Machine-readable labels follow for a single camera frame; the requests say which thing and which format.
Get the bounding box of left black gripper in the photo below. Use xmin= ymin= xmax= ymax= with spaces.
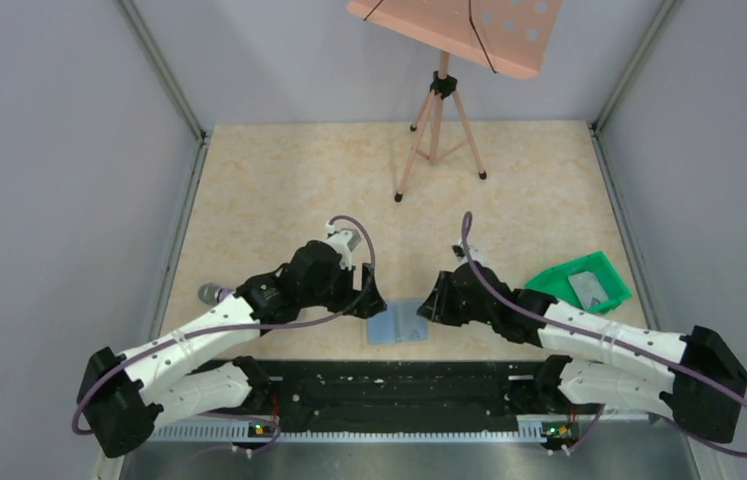
xmin=301 ymin=258 xmax=386 ymax=318

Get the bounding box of beige card holder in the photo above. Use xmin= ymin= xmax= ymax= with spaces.
xmin=366 ymin=299 xmax=429 ymax=345

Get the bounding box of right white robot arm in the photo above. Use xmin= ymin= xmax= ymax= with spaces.
xmin=417 ymin=263 xmax=747 ymax=444

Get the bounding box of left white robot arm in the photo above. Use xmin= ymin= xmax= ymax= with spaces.
xmin=71 ymin=240 xmax=386 ymax=458

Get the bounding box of card in green bin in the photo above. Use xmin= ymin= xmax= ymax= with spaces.
xmin=568 ymin=271 xmax=609 ymax=311

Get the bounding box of green plastic bin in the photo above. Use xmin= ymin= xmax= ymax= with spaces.
xmin=525 ymin=251 xmax=633 ymax=314

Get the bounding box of purple glitter microphone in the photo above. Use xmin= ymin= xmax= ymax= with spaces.
xmin=197 ymin=283 xmax=235 ymax=306

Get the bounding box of pink music stand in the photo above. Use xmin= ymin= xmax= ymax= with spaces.
xmin=346 ymin=0 xmax=564 ymax=203

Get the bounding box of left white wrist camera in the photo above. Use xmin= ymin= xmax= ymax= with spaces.
xmin=325 ymin=224 xmax=362 ymax=270

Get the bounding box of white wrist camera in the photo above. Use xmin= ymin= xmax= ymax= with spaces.
xmin=325 ymin=224 xmax=362 ymax=270
xmin=452 ymin=244 xmax=487 ymax=266

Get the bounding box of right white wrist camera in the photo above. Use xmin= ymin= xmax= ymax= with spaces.
xmin=452 ymin=244 xmax=487 ymax=266

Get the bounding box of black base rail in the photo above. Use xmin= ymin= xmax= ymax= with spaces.
xmin=207 ymin=359 xmax=619 ymax=439

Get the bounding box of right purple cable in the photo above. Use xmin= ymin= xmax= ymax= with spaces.
xmin=460 ymin=211 xmax=747 ymax=460

